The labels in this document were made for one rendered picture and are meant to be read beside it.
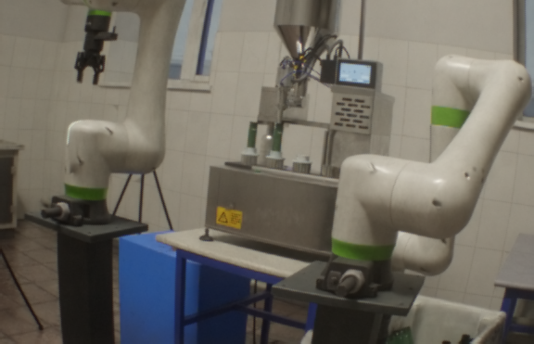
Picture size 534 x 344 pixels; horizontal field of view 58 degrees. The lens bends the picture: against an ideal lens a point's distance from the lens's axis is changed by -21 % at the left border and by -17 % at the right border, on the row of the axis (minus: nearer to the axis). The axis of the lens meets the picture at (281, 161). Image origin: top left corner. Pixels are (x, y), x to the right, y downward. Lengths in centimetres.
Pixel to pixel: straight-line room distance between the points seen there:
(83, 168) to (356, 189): 65
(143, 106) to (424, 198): 76
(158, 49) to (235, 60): 268
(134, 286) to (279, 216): 95
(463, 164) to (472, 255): 247
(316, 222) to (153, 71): 80
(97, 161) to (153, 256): 122
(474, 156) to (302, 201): 102
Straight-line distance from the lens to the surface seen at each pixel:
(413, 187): 98
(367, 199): 103
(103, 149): 136
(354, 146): 210
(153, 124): 143
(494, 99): 117
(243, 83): 404
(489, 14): 352
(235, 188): 208
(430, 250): 133
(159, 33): 144
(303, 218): 195
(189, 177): 428
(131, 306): 272
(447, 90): 131
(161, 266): 251
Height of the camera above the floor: 121
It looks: 4 degrees down
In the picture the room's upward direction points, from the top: 6 degrees clockwise
